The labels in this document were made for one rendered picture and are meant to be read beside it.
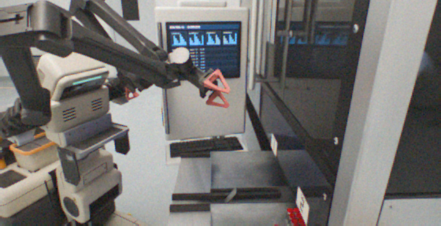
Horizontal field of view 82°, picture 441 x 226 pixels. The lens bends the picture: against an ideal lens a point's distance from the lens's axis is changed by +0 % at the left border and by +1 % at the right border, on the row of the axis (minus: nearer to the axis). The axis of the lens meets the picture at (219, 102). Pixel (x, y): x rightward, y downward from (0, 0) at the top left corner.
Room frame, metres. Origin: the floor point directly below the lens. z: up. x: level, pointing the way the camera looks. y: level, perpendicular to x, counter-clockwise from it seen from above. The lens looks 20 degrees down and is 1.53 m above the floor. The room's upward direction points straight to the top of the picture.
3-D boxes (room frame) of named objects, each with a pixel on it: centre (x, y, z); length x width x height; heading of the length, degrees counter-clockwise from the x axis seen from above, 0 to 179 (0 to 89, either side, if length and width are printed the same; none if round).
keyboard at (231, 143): (1.26, 0.08, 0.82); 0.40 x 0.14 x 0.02; 102
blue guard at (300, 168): (1.41, -0.21, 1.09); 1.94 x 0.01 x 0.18; 2
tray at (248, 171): (0.90, -0.13, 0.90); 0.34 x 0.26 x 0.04; 92
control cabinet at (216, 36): (1.47, 0.10, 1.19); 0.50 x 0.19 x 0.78; 102
